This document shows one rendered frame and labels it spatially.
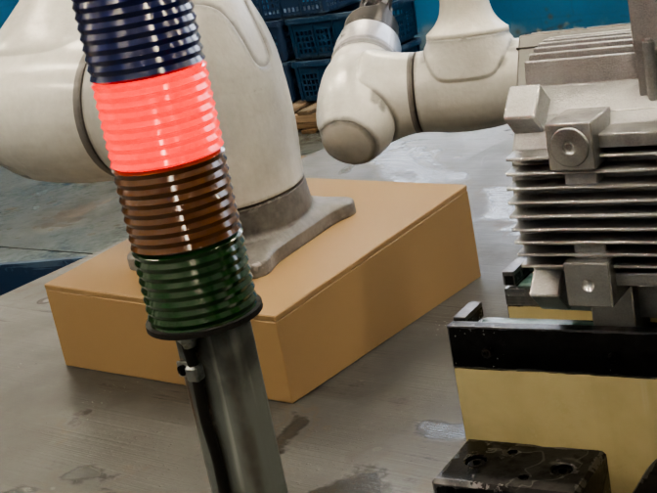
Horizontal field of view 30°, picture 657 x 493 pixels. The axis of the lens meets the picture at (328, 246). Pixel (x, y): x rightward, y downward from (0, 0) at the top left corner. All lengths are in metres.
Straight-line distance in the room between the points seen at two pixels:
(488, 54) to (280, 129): 0.37
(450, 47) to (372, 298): 0.42
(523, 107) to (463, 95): 0.71
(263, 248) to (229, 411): 0.53
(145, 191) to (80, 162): 0.67
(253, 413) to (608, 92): 0.31
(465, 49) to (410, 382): 0.52
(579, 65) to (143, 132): 0.32
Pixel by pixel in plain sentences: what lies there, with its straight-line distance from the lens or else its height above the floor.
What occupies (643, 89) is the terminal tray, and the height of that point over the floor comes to 1.08.
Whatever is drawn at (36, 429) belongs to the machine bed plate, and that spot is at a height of 0.80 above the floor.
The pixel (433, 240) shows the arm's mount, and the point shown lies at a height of 0.87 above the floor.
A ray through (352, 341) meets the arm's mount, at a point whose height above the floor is 0.82.
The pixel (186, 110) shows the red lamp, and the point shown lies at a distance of 0.61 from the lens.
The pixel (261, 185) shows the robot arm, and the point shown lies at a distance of 1.20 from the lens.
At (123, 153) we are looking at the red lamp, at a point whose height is 1.13.
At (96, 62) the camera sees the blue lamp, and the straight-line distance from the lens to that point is 0.62.
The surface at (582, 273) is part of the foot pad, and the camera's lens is 0.78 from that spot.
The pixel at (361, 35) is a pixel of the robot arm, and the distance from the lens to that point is 1.61.
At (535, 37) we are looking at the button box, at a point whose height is 1.08.
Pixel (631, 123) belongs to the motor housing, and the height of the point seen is 1.06.
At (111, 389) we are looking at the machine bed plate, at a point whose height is 0.80.
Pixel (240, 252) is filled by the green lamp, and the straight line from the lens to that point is 0.64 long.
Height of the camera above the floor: 1.24
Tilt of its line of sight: 17 degrees down
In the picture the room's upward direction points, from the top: 11 degrees counter-clockwise
